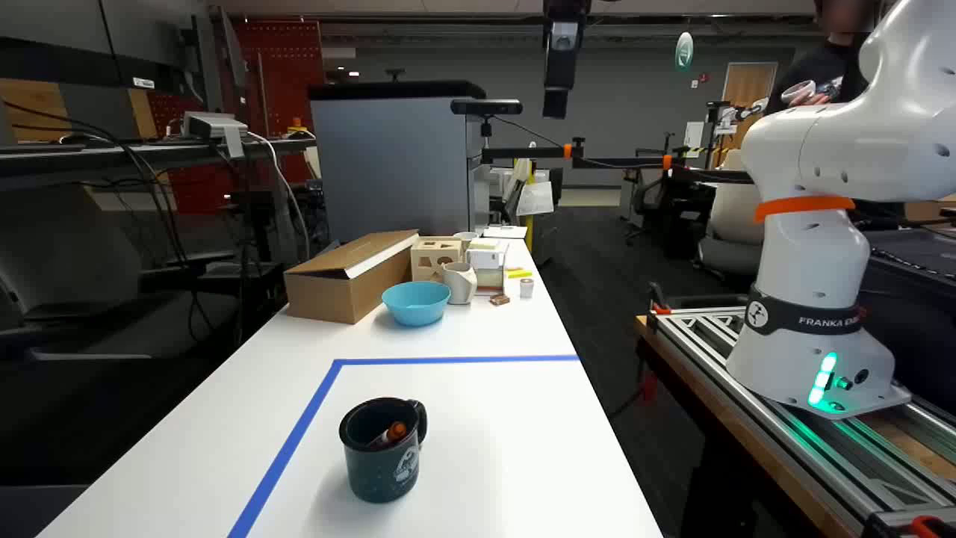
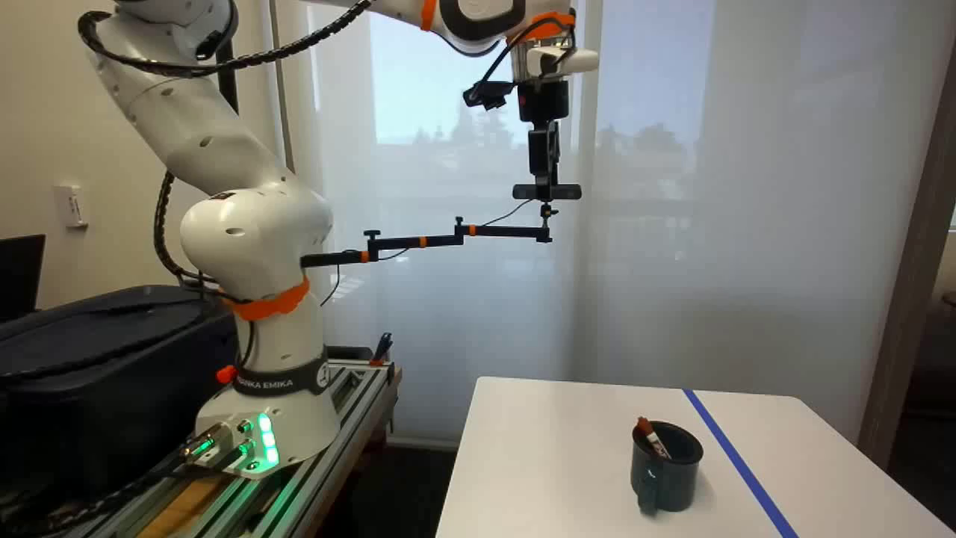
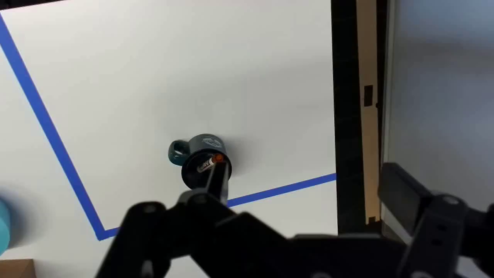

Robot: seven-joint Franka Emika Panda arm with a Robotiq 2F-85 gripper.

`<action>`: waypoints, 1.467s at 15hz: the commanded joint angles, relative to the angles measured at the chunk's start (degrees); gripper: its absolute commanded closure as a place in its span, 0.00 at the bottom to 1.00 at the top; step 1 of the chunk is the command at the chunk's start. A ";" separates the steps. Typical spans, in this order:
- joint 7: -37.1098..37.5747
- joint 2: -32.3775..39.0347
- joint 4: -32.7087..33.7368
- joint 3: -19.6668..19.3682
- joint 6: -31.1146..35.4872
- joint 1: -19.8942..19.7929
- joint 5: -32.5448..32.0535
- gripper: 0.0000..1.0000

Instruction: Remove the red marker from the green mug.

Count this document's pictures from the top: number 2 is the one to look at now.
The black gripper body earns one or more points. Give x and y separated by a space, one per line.
546 102

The red marker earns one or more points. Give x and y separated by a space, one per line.
652 434

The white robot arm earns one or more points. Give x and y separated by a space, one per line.
249 229

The dark green mug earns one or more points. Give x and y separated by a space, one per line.
678 488

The black clamp lever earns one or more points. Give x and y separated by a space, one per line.
382 349

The white sheer curtain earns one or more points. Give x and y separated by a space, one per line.
796 198

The black vertical pole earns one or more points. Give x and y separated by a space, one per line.
230 86

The long blue tape strip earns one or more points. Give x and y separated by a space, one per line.
737 461

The red knob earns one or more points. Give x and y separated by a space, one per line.
230 374

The black storage case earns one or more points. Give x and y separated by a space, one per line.
101 377

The wooden plank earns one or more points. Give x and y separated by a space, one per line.
185 509

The black monitor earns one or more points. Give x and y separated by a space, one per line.
20 277

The black bar camera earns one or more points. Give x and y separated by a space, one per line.
569 192

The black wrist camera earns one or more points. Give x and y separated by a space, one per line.
485 96

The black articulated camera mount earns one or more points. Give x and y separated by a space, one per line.
419 244

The aluminium rail frame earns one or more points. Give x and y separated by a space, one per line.
331 451

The brown wooden post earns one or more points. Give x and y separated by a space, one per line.
915 301

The white wall switch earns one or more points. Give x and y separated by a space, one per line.
74 207

